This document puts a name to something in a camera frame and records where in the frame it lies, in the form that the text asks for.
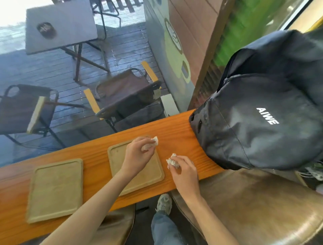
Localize person's right forearm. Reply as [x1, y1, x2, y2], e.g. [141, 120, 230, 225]
[185, 196, 239, 245]

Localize person's left hand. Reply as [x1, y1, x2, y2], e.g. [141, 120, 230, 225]
[121, 136, 157, 179]

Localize cat mural wooden partition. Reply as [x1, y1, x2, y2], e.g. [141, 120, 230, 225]
[143, 0, 227, 113]

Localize brown folding chair orange armrests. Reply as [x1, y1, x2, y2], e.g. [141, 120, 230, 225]
[83, 61, 165, 133]

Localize black backpack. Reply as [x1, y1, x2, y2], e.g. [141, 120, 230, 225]
[189, 29, 323, 171]

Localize person's blue jeans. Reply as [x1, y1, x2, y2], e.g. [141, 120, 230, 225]
[151, 211, 185, 245]

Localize black folding armchair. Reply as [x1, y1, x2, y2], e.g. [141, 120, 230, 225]
[91, 0, 121, 28]

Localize white cable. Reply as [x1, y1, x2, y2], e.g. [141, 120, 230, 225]
[297, 164, 323, 181]

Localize dark folding table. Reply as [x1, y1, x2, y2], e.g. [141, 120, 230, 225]
[25, 0, 110, 84]

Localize person's right shoe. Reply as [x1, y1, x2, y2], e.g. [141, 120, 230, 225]
[155, 194, 173, 215]

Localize tissue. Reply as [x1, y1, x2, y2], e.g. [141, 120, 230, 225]
[166, 153, 180, 169]
[142, 136, 159, 152]

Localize dark folding chair pale armrests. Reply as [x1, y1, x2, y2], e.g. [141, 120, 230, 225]
[0, 84, 86, 149]

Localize wooden tray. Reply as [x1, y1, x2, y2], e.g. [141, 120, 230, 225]
[26, 158, 84, 224]
[108, 138, 165, 197]

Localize person's left forearm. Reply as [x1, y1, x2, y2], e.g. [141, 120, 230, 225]
[40, 171, 132, 245]

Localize person's right hand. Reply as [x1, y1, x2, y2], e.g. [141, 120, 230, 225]
[168, 155, 201, 203]

